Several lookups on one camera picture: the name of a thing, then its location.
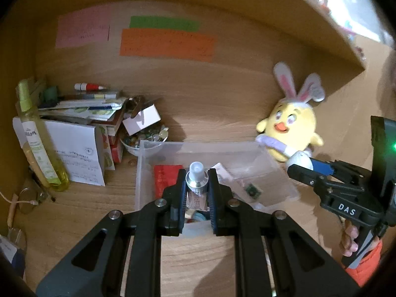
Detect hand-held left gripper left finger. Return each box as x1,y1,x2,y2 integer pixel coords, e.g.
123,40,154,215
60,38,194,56
35,169,188,297

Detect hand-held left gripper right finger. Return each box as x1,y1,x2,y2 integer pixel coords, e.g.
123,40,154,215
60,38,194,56
207,168,361,297

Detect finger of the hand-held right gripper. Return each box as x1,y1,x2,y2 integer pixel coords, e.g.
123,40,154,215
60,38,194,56
309,158,372,180
287,164,338,189

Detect red packet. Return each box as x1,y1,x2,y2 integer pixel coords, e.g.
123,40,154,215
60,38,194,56
154,165,183,198

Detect small silver-collared spray bottle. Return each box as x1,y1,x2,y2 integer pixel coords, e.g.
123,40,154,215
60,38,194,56
185,161,209,212

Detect small white packet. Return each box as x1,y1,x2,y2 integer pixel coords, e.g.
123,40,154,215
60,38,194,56
213,162,232,183

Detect clear packet with green chip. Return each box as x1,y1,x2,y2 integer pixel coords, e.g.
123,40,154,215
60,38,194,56
229,167,267,205

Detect clear plastic bin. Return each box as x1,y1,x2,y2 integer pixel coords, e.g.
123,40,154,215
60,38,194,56
134,140,300,223

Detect person's right forearm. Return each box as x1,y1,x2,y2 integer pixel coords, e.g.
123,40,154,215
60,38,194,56
345,240,384,287

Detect person's right hand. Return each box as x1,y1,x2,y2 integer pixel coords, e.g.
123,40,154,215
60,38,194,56
339,224,361,257

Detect yellow chick plush toy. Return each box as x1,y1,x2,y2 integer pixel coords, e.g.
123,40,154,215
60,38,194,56
255,62,325,169

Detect glass bowl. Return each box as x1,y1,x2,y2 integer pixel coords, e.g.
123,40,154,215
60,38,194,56
119,124,170,157

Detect small white box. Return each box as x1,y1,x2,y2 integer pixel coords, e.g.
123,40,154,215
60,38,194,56
122,103,161,136

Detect white folded paper card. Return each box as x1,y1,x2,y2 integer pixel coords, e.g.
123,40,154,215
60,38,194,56
12,117,106,187

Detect stack of booklets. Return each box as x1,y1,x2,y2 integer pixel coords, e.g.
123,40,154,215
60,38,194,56
39,91,129,164

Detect eyeglasses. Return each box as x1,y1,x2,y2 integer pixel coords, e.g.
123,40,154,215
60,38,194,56
15,186,56,214

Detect red and white marker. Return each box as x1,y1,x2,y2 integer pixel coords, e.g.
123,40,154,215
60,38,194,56
74,82,107,91

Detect yellow-green spray bottle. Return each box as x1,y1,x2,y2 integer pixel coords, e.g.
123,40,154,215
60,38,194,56
16,79,71,192

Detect orange paper note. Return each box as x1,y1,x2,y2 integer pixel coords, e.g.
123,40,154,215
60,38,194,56
119,28,216,63

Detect small green case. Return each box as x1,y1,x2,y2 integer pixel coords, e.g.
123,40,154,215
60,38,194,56
42,85,59,106

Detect wooden peg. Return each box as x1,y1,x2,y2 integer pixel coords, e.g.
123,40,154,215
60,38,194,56
7,193,19,227

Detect clear plastic bag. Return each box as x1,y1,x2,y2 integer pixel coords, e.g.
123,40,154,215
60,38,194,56
0,227,28,277

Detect green paper note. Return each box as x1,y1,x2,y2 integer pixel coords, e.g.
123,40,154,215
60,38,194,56
129,15,200,32

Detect pink paper note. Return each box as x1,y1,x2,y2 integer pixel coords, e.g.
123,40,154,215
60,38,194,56
56,6,112,49

